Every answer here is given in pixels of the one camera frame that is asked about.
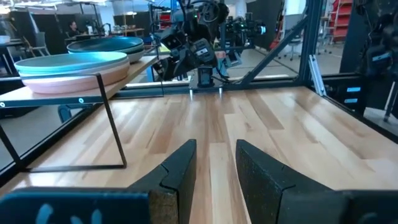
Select wooden shelf black metal legs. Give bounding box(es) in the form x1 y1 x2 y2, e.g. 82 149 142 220
0 54 161 174

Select background robot camera rig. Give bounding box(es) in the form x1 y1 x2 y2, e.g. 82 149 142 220
222 12 267 63

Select office chair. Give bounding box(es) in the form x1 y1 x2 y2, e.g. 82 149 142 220
281 14 307 62

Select peach plate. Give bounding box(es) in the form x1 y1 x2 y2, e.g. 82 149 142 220
21 63 131 95

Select person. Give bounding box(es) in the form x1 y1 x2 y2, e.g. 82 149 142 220
67 21 81 38

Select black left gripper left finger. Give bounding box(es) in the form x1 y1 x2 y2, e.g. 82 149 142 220
0 138 198 224

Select dark teal plate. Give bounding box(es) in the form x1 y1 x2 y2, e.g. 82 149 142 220
67 36 144 54

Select red storage rack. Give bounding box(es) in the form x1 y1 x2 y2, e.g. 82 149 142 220
328 0 354 44

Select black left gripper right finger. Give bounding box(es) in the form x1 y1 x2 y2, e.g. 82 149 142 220
235 138 398 224

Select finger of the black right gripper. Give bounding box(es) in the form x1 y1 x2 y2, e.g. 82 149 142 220
172 51 200 78
154 57 170 81

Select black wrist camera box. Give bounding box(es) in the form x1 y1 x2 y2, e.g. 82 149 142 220
160 29 186 52

